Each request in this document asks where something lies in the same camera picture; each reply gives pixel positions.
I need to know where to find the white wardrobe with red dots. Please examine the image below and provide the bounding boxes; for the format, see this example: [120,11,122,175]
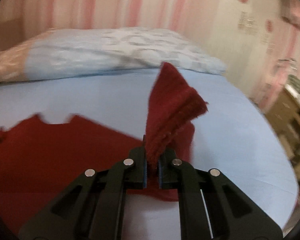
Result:
[208,0,300,98]

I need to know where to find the blue and tan patterned pillow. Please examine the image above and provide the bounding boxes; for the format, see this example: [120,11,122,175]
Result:
[0,27,226,83]

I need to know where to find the dark red knit sweater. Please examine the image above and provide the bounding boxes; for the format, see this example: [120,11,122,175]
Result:
[0,63,207,233]

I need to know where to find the brown wooden side furniture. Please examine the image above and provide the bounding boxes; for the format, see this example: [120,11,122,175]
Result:
[266,75,300,181]

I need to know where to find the light blue bed sheet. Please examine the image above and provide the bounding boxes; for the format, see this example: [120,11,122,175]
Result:
[0,69,298,239]

